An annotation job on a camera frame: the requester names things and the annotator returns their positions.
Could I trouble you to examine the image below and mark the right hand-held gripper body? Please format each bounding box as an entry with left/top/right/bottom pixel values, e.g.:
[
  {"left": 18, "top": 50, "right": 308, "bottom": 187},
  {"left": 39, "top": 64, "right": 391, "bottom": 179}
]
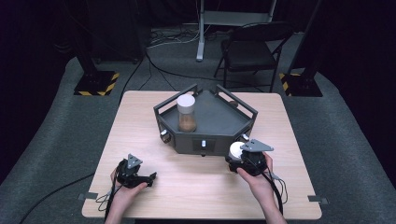
[{"left": 239, "top": 138, "right": 276, "bottom": 177}]

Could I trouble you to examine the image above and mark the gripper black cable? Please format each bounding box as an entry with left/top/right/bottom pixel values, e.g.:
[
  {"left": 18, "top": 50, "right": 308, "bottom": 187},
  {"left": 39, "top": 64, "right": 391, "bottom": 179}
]
[
  {"left": 18, "top": 166, "right": 127, "bottom": 224},
  {"left": 261, "top": 171, "right": 290, "bottom": 217}
]

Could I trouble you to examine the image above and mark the white floor cable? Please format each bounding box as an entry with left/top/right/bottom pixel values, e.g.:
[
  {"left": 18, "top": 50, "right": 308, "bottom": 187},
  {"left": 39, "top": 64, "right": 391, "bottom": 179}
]
[{"left": 147, "top": 24, "right": 208, "bottom": 50}]

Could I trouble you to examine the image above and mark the person's right hand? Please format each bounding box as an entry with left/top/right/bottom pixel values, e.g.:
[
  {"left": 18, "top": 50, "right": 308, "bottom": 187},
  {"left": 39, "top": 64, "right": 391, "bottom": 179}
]
[{"left": 236, "top": 151, "right": 276, "bottom": 201}]

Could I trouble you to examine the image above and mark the black stand with striped base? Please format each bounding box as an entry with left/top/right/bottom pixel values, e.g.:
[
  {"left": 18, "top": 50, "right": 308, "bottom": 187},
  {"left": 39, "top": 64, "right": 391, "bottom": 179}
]
[
  {"left": 73, "top": 40, "right": 120, "bottom": 97},
  {"left": 278, "top": 0, "right": 324, "bottom": 98}
]

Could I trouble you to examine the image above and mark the person's left hand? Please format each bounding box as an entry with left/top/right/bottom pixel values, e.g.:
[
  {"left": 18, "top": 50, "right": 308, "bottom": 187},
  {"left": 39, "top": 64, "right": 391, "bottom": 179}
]
[{"left": 109, "top": 169, "right": 149, "bottom": 207}]

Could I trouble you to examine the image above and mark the black floor cable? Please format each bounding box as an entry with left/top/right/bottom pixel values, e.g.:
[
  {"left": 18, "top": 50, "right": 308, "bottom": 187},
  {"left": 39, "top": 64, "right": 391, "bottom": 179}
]
[
  {"left": 145, "top": 49, "right": 265, "bottom": 92},
  {"left": 119, "top": 57, "right": 146, "bottom": 105}
]

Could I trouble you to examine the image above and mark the white metal stand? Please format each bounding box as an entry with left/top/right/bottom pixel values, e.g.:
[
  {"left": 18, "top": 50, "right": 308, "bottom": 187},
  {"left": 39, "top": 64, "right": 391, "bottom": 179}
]
[{"left": 195, "top": 0, "right": 278, "bottom": 63}]

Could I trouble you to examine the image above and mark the spice jar with spout lid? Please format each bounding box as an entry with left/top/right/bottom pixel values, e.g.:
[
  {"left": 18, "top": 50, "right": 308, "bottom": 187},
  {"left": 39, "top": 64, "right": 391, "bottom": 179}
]
[{"left": 228, "top": 141, "right": 248, "bottom": 162}]

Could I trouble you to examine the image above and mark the grey tape piece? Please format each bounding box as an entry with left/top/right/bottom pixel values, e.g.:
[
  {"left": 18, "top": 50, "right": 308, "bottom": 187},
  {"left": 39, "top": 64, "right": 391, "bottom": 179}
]
[
  {"left": 77, "top": 191, "right": 99, "bottom": 202},
  {"left": 306, "top": 194, "right": 330, "bottom": 205}
]

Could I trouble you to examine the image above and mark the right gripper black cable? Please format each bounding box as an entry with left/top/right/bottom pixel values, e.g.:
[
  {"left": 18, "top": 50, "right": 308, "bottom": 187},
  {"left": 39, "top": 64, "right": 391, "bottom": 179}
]
[{"left": 261, "top": 171, "right": 290, "bottom": 217}]

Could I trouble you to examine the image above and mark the black folding chair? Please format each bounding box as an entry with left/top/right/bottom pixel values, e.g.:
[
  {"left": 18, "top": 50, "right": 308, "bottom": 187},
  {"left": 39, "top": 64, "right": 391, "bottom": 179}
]
[{"left": 213, "top": 21, "right": 295, "bottom": 93}]

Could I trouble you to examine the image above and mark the dark grey corner rack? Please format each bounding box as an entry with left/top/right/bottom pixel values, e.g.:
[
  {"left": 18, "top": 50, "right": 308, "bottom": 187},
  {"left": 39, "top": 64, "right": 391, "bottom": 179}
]
[{"left": 152, "top": 83, "right": 259, "bottom": 157}]

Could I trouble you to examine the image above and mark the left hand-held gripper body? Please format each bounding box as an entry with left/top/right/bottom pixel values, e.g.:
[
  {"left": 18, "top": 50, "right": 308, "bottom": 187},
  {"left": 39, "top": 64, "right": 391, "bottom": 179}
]
[{"left": 116, "top": 152, "right": 144, "bottom": 189}]

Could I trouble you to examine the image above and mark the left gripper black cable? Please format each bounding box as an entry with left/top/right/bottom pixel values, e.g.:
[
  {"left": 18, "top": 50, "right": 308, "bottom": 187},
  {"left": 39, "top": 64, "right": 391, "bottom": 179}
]
[{"left": 18, "top": 166, "right": 127, "bottom": 224}]

